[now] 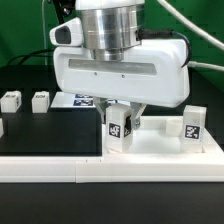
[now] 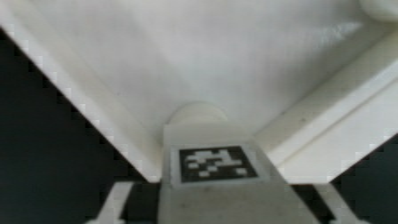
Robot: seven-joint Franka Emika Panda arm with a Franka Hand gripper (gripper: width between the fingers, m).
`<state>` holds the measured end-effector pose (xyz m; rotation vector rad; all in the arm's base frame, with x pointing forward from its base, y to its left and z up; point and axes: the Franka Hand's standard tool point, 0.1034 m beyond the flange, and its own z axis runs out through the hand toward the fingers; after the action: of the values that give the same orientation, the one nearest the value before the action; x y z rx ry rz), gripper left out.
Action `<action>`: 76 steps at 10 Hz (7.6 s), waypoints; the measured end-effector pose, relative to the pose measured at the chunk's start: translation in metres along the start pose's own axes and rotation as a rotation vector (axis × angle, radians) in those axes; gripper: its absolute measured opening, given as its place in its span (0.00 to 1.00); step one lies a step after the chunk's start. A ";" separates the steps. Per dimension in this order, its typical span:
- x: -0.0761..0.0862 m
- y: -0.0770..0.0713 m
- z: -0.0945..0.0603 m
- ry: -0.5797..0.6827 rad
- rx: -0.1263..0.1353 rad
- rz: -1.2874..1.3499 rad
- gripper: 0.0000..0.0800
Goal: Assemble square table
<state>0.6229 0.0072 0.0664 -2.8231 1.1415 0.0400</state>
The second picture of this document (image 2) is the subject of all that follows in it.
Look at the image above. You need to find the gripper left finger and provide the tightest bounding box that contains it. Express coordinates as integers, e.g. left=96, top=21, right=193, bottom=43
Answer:
left=81, top=180, right=163, bottom=224

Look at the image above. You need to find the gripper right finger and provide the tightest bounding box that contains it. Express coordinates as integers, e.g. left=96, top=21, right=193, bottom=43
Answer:
left=289, top=182, right=371, bottom=224

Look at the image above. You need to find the white table leg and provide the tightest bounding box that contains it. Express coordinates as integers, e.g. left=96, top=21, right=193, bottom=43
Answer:
left=156, top=103, right=319, bottom=224

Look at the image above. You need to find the white square table top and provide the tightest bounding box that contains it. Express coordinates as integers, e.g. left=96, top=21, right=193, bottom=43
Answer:
left=0, top=0, right=398, bottom=183

